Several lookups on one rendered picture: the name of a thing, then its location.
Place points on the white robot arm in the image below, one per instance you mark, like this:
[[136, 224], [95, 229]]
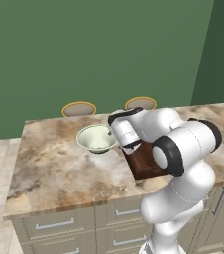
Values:
[[183, 185]]

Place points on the pale green bowl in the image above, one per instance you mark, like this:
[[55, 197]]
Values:
[[95, 139]]

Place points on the brown wooden tray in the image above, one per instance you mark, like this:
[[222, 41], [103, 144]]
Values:
[[143, 163]]

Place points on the round stool with orange rim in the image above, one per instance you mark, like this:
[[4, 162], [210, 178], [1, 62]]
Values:
[[140, 103], [79, 109]]

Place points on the narrow beige drawer front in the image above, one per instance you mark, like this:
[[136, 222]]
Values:
[[127, 205], [124, 233]]

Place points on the wide beige drawer front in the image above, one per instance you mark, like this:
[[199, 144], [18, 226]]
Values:
[[44, 247], [81, 220]]

